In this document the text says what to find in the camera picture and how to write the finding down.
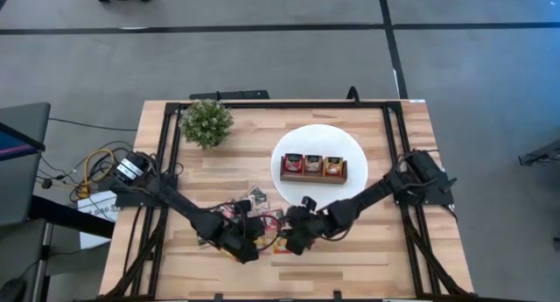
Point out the white round woven placemat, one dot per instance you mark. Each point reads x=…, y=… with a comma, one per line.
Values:
x=324, y=140

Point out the black furniture leg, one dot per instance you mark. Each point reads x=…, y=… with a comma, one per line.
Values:
x=540, y=155

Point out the black round power plug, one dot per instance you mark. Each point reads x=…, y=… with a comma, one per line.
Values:
x=46, y=184

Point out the black aluminium table frame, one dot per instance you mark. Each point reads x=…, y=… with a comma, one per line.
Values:
x=306, y=104

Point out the black table clamp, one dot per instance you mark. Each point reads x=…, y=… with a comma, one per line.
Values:
x=218, y=297

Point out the wooden tea organizer box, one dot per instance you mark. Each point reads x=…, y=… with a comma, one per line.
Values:
x=312, y=179

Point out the black flat bar bracket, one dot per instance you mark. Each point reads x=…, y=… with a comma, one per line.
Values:
x=229, y=95

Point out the black desk beam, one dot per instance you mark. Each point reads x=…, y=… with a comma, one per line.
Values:
x=70, y=216

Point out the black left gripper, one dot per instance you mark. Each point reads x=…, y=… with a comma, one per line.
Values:
x=238, y=236

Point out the white printed cardboard box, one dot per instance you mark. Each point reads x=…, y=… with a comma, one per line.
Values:
x=98, y=205

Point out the green potted plant black pot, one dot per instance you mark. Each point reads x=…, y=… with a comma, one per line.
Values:
x=205, y=122

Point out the black monitor blue screen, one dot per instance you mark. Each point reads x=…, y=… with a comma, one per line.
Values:
x=13, y=144

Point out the black hook clamp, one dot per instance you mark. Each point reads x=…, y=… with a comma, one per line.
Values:
x=353, y=94

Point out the red strawberry tea packet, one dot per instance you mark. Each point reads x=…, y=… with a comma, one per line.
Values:
x=273, y=216
x=292, y=163
x=223, y=210

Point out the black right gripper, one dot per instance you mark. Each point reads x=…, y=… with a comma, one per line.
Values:
x=315, y=225

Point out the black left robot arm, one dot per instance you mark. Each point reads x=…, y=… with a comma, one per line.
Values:
x=184, y=205

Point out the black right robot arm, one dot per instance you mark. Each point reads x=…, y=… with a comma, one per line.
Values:
x=376, y=192

